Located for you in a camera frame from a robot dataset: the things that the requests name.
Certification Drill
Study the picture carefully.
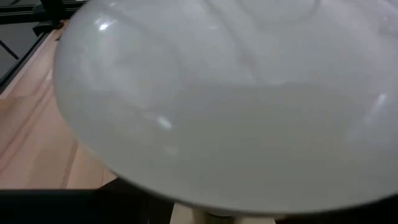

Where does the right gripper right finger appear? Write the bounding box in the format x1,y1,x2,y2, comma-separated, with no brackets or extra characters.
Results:
275,192,398,224

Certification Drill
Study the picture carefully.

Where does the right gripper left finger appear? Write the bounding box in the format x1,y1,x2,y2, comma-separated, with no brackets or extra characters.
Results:
0,177,175,224

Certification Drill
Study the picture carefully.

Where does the brass lamp socket base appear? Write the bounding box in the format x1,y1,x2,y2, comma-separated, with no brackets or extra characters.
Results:
192,208,237,224

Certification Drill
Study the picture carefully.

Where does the white flood lightbulb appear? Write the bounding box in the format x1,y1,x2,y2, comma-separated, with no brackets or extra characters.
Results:
52,0,398,217

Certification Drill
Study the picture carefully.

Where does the black aluminium table frame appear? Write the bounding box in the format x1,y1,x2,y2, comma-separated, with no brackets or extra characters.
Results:
0,0,88,94

